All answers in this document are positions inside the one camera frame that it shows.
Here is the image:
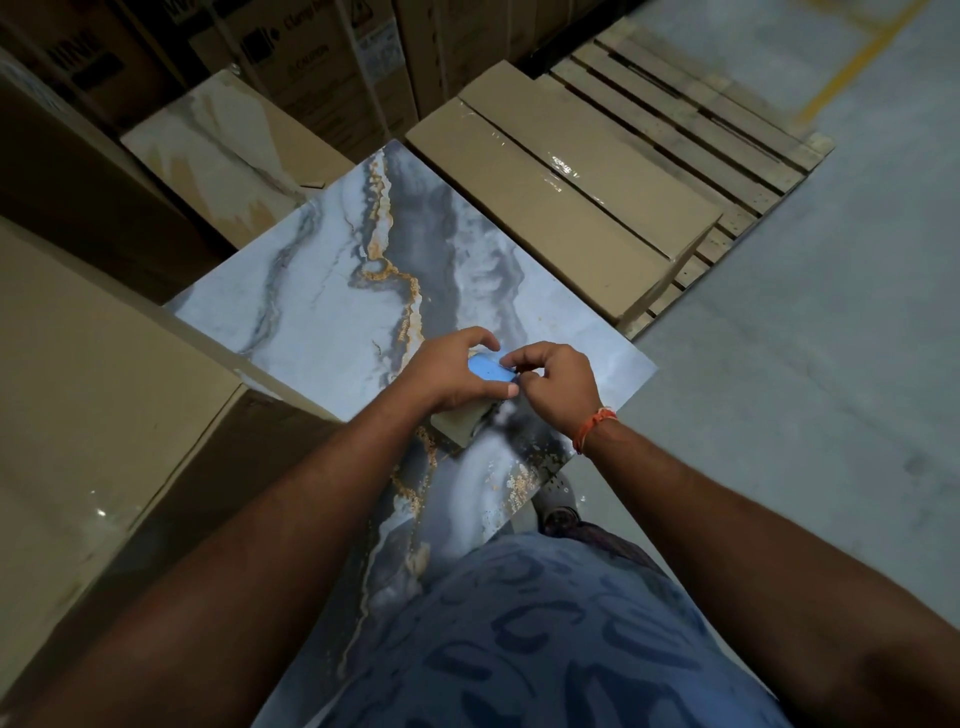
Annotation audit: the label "flat taped cardboard box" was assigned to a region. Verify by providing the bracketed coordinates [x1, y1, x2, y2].
[405, 97, 680, 325]
[457, 60, 723, 265]

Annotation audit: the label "person's left hand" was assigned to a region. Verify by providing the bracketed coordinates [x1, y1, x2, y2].
[390, 326, 521, 419]

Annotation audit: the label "blue patterned shirt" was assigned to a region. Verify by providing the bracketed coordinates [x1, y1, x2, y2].
[315, 528, 796, 728]

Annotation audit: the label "grey shoe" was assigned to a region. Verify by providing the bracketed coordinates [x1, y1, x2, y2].
[532, 474, 584, 536]

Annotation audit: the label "wooden pallet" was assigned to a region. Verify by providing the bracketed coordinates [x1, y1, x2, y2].
[536, 18, 837, 342]

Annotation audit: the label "small blue card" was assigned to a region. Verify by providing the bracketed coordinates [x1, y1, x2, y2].
[467, 351, 519, 384]

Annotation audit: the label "dark brown cardboard box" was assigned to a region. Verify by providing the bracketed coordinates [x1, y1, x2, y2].
[0, 46, 235, 306]

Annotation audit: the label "brown printed cardboard box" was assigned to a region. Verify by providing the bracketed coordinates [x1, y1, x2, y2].
[187, 0, 421, 164]
[391, 0, 648, 119]
[0, 0, 190, 138]

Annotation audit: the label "large tan cardboard box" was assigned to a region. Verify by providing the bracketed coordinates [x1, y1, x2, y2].
[0, 217, 343, 703]

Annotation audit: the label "small beige paper piece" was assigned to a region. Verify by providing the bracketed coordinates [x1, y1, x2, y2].
[430, 399, 498, 449]

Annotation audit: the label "person's right forearm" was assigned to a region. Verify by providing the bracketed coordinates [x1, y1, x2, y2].
[579, 418, 960, 728]

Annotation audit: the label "orange thread bracelet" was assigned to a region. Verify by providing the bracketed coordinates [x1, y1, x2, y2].
[571, 406, 620, 456]

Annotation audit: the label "person's left forearm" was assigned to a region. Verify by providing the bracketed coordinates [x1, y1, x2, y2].
[15, 386, 436, 728]

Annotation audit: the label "blue-grey marble tile gold veins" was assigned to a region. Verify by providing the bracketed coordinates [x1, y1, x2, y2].
[165, 138, 660, 728]

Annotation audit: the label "person's right hand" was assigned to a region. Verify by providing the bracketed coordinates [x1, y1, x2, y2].
[498, 341, 606, 445]

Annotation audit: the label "beige marble tile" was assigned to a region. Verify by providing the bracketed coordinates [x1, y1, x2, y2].
[120, 69, 355, 251]

